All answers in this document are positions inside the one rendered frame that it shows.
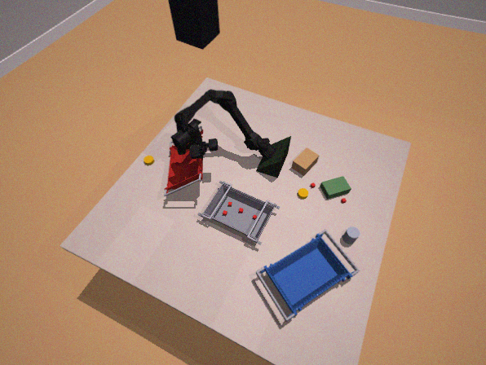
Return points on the green rectangular block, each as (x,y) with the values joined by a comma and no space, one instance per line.
(335,187)

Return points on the yellow disc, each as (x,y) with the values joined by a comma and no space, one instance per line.
(302,193)
(148,160)

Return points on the tan rectangular block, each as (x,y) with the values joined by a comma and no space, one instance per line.
(304,161)

